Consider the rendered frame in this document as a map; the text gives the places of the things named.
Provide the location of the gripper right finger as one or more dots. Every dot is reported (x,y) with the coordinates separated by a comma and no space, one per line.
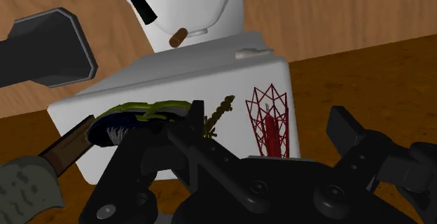
(358,155)

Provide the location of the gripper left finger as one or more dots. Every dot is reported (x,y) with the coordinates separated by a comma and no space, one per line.
(211,155)

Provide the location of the olive green plant sprig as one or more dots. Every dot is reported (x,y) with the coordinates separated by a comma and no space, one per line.
(220,109)

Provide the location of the white toilet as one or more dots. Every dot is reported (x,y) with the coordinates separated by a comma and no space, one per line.
(204,76)

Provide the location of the brown cylinder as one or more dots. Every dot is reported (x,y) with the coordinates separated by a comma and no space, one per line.
(178,38)

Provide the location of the grey green patterned cloth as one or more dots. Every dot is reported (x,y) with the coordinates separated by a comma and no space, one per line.
(24,189)

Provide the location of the dark grey octagonal block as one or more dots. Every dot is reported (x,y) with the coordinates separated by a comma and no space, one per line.
(44,49)

